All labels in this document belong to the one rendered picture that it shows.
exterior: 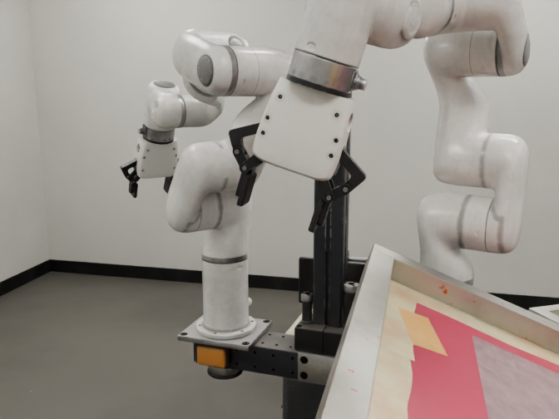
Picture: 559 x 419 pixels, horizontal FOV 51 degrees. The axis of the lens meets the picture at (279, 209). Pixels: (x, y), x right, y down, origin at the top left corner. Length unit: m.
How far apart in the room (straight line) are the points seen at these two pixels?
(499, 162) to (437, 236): 0.16
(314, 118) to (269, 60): 0.38
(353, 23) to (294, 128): 0.13
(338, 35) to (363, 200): 3.96
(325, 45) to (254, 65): 0.37
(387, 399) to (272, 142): 0.30
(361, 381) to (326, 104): 0.29
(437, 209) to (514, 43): 0.29
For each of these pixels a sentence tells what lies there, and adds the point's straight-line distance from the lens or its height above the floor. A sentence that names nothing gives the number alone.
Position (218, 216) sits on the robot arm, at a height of 1.39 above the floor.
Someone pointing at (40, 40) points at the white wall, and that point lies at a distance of 5.46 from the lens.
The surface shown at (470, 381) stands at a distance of 0.77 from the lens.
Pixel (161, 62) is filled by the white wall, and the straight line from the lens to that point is 4.92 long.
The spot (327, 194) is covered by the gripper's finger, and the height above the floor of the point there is 1.51.
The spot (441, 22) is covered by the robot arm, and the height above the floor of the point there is 1.72.
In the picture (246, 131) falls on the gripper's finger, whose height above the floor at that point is 1.58.
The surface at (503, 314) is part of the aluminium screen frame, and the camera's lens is 1.00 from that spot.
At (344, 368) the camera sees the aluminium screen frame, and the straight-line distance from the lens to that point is 0.58.
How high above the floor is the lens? 1.64
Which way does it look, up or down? 12 degrees down
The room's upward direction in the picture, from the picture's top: straight up
